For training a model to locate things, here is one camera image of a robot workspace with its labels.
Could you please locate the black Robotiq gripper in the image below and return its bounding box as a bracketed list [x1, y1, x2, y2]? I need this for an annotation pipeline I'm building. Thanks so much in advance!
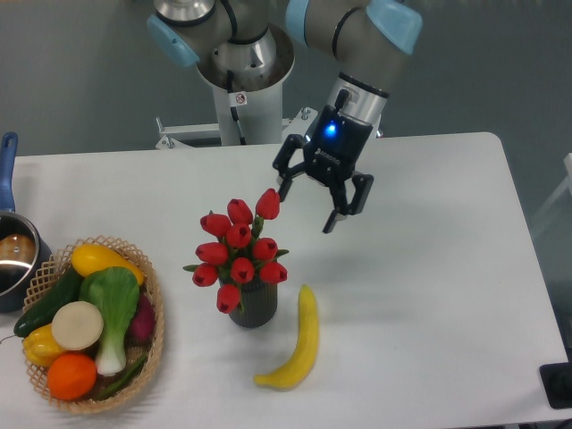
[273, 105, 374, 233]

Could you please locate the red tulip bouquet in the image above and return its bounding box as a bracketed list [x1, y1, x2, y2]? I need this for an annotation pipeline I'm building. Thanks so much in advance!
[183, 189, 289, 314]

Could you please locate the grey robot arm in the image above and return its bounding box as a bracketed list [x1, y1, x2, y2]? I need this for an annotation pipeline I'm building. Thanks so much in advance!
[147, 1, 423, 232]

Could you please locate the dark grey ribbed vase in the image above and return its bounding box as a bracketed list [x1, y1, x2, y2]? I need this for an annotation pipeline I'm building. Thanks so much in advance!
[216, 274, 278, 329]

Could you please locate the yellow banana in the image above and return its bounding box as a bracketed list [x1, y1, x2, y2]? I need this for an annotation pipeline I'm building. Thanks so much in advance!
[253, 284, 320, 391]

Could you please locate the green bok choy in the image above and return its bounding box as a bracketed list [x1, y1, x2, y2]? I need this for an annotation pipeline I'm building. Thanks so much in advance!
[80, 266, 139, 376]

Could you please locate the purple sweet potato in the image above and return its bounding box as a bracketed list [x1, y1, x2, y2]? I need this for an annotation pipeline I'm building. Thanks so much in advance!
[128, 294, 156, 341]

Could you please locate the yellow squash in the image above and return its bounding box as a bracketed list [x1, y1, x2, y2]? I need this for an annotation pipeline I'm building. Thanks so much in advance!
[71, 244, 146, 286]

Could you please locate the green chili pepper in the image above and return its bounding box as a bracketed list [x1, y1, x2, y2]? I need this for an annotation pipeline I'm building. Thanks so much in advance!
[95, 355, 147, 401]

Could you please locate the woven wicker basket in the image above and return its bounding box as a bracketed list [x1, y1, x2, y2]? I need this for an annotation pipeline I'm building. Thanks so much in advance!
[23, 236, 164, 414]

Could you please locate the green cucumber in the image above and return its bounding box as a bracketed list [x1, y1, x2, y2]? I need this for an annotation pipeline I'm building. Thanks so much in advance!
[13, 267, 83, 338]

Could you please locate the white round radish slice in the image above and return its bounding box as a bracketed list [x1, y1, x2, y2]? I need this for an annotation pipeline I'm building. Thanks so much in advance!
[51, 301, 104, 351]

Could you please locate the black device at edge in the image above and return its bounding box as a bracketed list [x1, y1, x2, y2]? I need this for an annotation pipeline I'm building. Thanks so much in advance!
[539, 362, 571, 409]

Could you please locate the blue saucepan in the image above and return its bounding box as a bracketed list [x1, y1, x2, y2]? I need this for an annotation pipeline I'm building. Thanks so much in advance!
[1, 131, 51, 313]

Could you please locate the orange fruit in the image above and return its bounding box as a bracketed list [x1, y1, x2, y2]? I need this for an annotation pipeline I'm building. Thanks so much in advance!
[47, 352, 97, 400]

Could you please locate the yellow bell pepper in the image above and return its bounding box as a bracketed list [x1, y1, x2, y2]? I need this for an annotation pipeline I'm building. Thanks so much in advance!
[22, 324, 67, 367]

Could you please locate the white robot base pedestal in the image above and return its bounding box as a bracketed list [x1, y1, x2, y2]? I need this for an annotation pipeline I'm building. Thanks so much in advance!
[156, 24, 317, 149]

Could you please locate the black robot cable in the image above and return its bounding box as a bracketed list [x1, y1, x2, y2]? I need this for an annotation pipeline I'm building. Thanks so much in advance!
[225, 70, 248, 147]

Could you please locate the white frame at right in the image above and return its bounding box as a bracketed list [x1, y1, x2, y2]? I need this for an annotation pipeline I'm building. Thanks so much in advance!
[530, 153, 571, 240]

